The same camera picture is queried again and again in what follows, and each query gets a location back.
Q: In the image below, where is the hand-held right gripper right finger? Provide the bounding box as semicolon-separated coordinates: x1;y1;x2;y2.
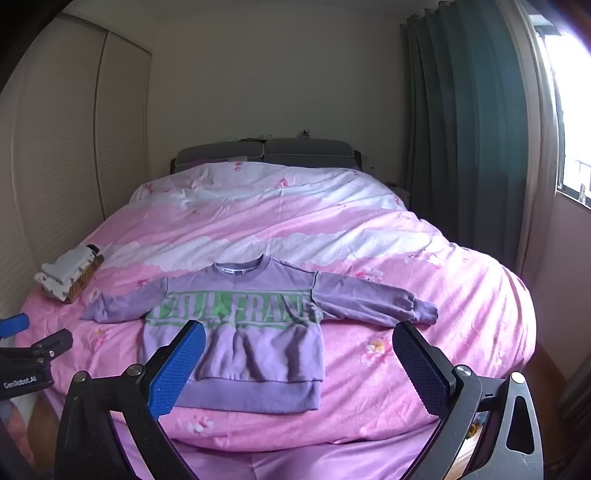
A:
392;320;544;480

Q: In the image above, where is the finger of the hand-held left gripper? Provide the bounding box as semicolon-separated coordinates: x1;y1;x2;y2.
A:
0;328;74;370
0;313;30;341

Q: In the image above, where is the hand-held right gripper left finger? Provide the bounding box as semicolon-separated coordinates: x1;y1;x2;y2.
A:
54;319;207;480

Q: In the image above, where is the purple sweater with green print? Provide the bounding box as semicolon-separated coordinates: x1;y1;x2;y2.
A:
81;254;439;411

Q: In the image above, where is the brown patterned folded garment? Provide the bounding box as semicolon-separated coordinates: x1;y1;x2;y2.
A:
60;255;105;305

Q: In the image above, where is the white folded garment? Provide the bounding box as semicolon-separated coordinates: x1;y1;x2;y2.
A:
34;244;101;301

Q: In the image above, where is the purple bed sheet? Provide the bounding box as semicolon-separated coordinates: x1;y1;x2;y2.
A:
111;413;462;480

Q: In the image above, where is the pink floral duvet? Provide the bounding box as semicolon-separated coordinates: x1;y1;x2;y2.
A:
21;161;539;448

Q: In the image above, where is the cream sliding wardrobe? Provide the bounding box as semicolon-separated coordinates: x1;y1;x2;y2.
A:
0;13;153;320

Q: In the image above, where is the green curtain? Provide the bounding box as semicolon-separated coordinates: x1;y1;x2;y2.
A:
399;4;533;271

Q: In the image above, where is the pale sheer curtain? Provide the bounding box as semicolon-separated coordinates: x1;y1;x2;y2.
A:
513;0;560;280

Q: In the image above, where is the window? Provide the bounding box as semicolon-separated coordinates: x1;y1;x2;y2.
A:
531;18;591;205

